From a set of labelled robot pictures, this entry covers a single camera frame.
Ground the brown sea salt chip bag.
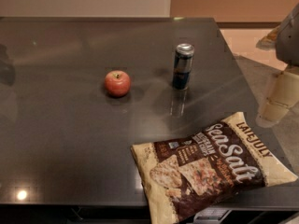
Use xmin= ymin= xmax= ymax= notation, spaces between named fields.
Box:
xmin=131 ymin=112 xmax=298 ymax=224

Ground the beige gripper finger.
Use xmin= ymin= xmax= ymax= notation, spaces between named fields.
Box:
xmin=256 ymin=66 xmax=299 ymax=128
xmin=256 ymin=26 xmax=279 ymax=50

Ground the blue redbull can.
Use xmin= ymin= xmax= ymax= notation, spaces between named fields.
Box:
xmin=172 ymin=43 xmax=194 ymax=90

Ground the red apple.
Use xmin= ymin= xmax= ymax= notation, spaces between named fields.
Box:
xmin=104 ymin=70 xmax=131 ymax=97

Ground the grey device under table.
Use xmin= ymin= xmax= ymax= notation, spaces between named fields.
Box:
xmin=193 ymin=207 xmax=231 ymax=224

